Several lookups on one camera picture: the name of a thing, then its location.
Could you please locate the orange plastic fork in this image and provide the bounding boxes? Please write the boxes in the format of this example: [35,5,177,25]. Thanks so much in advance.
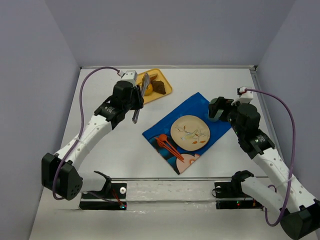
[155,137,184,162]

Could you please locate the yellow plastic tray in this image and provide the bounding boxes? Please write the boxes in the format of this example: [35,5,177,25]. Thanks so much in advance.
[136,68,173,104]

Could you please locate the dark chocolate croissant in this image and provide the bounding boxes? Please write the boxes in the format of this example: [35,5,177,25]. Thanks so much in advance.
[151,80,166,95]

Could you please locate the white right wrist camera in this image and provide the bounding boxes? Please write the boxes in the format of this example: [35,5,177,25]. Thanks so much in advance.
[231,86,254,106]

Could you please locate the glazed yellow bagel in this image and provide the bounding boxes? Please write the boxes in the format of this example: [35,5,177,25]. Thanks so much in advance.
[144,83,153,96]

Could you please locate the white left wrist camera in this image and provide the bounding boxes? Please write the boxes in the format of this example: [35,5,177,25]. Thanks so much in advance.
[118,70,138,86]

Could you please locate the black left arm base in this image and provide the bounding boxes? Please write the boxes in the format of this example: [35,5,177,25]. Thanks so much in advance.
[79,170,127,211]

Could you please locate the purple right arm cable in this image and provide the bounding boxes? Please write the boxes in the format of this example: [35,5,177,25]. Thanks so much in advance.
[244,88,297,226]

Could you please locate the beige floral plate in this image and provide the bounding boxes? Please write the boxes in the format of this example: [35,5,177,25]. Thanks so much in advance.
[170,115,211,152]

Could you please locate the metal serving tongs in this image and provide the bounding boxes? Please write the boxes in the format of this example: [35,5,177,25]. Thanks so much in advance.
[132,73,151,124]

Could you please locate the green cup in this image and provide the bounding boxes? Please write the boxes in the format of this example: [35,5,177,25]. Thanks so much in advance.
[208,98,222,122]

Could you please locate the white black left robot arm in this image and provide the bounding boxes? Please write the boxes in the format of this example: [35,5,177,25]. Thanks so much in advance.
[41,80,149,201]

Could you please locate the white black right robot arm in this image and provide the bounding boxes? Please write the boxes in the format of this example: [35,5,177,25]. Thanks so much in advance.
[208,96,320,240]

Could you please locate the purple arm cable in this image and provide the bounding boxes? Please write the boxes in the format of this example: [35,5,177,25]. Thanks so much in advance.
[52,66,123,207]
[244,88,297,226]

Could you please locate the blue patterned placemat cloth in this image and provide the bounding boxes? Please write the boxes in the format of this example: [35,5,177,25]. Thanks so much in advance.
[142,92,231,175]

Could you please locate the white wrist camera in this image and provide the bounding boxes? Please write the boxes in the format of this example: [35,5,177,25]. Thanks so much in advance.
[118,70,138,86]
[231,86,254,106]

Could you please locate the halved brown bread loaf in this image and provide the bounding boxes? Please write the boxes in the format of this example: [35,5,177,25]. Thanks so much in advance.
[149,73,158,82]

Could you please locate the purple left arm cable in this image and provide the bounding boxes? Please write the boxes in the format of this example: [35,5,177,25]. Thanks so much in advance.
[52,66,123,207]

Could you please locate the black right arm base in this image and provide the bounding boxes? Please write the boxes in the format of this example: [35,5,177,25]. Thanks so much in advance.
[211,170,263,210]

